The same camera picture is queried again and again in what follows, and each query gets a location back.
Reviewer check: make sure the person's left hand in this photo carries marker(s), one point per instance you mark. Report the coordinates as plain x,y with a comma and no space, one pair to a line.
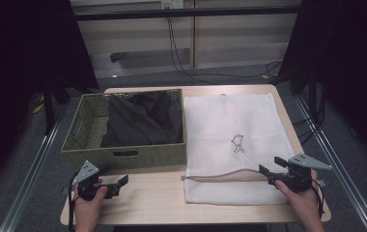
88,209

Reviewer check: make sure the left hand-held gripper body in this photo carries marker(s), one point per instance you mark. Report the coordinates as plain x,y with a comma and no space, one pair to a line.
87,172

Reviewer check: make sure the black curtain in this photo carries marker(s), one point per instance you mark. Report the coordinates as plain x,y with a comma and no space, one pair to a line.
349,64
27,64

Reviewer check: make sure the black horizontal bar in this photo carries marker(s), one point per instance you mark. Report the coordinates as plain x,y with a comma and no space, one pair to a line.
184,13

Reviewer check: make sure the person's right hand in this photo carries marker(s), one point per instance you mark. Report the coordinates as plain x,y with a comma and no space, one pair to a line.
305,203

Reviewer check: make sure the white mesh laundry bag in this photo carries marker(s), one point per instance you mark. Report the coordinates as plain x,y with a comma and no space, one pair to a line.
230,122

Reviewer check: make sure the black metal stand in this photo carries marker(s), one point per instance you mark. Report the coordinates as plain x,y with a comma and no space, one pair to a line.
49,106

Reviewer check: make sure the metal floor rail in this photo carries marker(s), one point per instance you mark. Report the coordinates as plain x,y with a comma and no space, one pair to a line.
336,161
30,174

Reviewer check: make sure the dark grey cloth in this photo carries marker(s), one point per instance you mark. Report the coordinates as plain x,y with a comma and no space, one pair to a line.
143,122

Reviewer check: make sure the green woven basket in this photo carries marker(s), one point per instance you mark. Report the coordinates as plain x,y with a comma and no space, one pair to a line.
85,135

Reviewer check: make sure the white wall socket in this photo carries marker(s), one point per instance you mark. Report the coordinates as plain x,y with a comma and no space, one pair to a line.
172,4

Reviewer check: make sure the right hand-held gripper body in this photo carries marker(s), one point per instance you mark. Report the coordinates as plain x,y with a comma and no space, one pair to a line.
299,177

